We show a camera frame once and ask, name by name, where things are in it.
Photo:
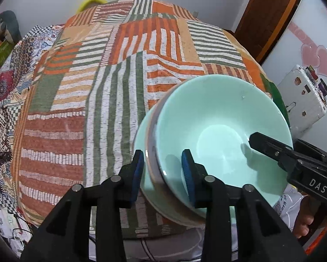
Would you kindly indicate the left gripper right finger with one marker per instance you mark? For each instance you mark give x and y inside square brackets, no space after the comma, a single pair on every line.
[261,233]

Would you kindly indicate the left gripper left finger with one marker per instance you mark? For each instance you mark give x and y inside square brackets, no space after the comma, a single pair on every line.
[64,234]

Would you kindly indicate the mint green bowl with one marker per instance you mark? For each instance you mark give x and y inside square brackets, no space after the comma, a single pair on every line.
[213,117]

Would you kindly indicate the mint green plate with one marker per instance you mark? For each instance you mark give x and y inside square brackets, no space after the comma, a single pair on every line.
[147,174]

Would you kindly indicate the person's right hand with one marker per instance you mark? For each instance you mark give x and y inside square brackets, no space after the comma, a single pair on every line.
[305,217]

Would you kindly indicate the orange striped patchwork blanket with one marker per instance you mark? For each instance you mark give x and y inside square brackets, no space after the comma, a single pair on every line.
[92,89]

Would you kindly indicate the blue patterned patchwork quilt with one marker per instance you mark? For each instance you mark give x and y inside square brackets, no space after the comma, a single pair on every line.
[19,67]

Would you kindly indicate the brown wooden door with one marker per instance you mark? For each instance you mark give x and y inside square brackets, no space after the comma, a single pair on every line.
[262,24]

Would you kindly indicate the green cardboard box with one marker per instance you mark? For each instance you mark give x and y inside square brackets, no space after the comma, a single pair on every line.
[5,50]

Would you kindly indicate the grey plush toy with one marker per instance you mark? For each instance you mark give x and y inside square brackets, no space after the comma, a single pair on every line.
[9,28]

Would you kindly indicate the yellow curved tube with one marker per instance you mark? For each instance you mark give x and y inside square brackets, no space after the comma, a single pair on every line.
[85,4]

